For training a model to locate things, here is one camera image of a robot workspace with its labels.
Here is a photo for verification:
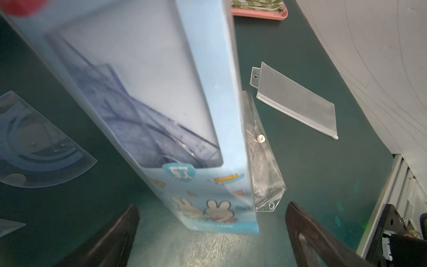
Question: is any blue clear protractor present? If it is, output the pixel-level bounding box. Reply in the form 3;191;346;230
1;91;97;188

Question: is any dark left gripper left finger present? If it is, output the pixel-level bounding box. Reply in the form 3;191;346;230
55;204;140;267

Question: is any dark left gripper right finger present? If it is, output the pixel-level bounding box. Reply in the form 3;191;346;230
285;202;370;267

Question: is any blue printed ruler set card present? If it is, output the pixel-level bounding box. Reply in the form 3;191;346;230
1;1;259;234

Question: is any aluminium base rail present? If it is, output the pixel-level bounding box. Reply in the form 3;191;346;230
357;154;427;259

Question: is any green white checkered cloth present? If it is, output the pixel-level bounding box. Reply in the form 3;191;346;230
230;0;286;13

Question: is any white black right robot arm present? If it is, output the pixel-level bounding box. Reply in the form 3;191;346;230
365;204;427;267

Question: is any large clear triangle ruler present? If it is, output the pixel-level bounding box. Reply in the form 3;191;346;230
0;219;26;238

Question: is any pink plastic tray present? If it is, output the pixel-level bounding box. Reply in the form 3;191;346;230
231;6;288;21

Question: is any clear ruler set pouch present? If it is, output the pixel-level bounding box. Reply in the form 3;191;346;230
250;62;339;140

